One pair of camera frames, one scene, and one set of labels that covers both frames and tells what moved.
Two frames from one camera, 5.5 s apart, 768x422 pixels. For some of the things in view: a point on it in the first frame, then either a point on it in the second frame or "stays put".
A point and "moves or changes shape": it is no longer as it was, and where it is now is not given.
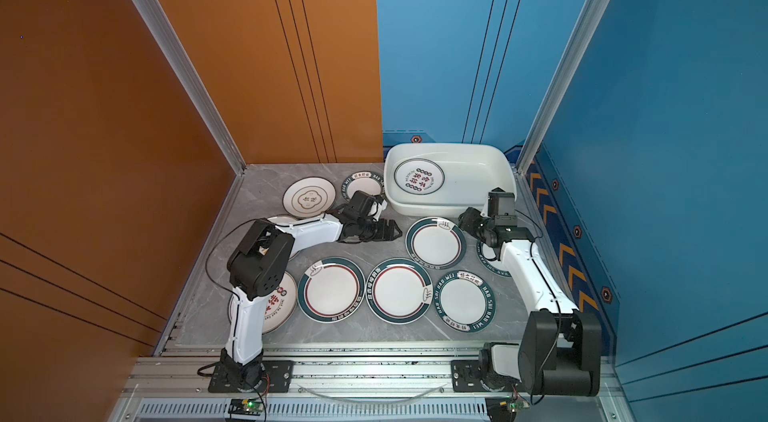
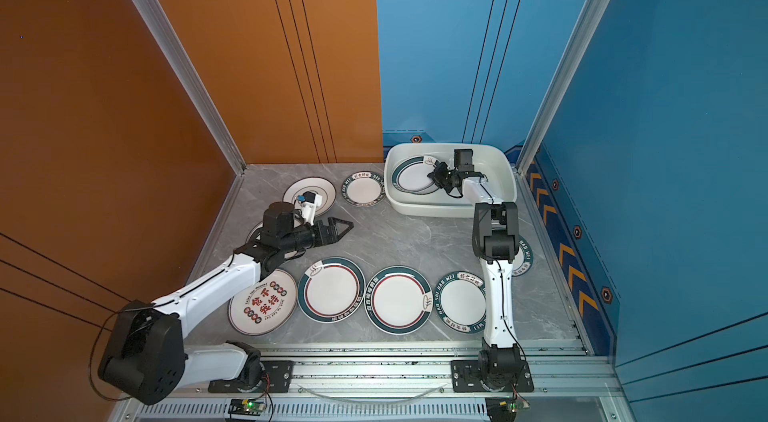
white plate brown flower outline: [309, 197] stays put
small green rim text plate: [362, 180] stays put
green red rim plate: [399, 291] moves or changes shape
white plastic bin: [445, 179] stays put
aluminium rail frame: [342, 384] stays put
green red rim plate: [435, 243] to [411, 175]
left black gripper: [383, 234] to [330, 237]
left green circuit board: [248, 406] stays put
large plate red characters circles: [280, 307] stays put
